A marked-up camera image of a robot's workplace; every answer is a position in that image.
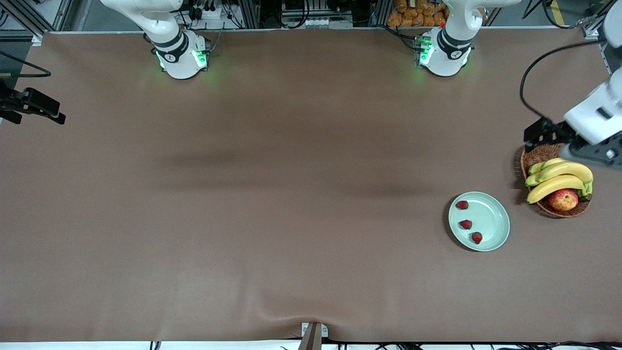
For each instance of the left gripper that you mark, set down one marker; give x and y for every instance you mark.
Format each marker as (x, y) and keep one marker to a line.
(557, 130)

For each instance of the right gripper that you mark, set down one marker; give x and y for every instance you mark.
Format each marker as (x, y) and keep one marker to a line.
(9, 102)

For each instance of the red strawberry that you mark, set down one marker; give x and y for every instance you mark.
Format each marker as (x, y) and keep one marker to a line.
(465, 224)
(476, 237)
(461, 204)

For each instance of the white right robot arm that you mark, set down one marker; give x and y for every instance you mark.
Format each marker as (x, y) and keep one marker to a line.
(180, 53)

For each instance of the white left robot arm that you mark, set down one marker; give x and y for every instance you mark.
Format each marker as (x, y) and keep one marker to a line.
(449, 48)

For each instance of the pale green round plate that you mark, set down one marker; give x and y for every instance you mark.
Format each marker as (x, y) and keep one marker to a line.
(491, 218)

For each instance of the brown wicker basket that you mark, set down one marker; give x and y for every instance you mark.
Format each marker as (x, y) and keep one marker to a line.
(539, 154)

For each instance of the yellow banana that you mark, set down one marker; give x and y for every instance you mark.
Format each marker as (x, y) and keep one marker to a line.
(554, 161)
(568, 169)
(554, 186)
(531, 180)

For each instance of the red yellow apple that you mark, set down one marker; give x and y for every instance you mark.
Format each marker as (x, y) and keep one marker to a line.
(563, 200)

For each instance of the orange bread roll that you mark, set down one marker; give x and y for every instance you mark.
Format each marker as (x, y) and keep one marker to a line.
(429, 20)
(393, 20)
(418, 19)
(401, 5)

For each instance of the white power strip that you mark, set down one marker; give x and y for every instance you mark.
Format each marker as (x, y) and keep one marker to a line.
(218, 13)

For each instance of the brown table cloth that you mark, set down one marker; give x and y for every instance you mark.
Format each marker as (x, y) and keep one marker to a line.
(311, 146)

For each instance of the aluminium frame post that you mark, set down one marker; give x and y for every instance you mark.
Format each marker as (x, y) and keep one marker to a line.
(63, 14)
(380, 12)
(248, 12)

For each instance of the aluminium frame rail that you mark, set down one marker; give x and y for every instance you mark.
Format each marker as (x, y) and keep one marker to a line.
(590, 26)

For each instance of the metal table edge bracket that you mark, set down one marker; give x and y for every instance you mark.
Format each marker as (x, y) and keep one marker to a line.
(313, 335)

